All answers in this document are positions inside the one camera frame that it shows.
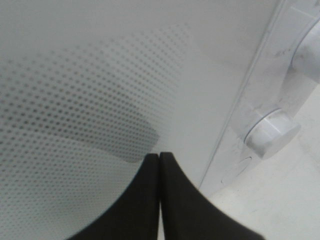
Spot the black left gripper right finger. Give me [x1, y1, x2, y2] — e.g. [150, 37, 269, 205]
[159, 152, 264, 240]

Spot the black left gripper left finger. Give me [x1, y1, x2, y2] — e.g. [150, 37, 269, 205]
[72, 153, 160, 240]

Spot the white microwave knob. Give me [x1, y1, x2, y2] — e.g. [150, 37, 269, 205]
[244, 108, 301, 160]
[291, 20, 320, 84]

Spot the white microwave door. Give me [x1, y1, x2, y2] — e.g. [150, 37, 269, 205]
[0, 0, 281, 240]

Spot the white microwave oven body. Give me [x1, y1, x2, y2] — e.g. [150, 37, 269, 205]
[199, 0, 320, 196]

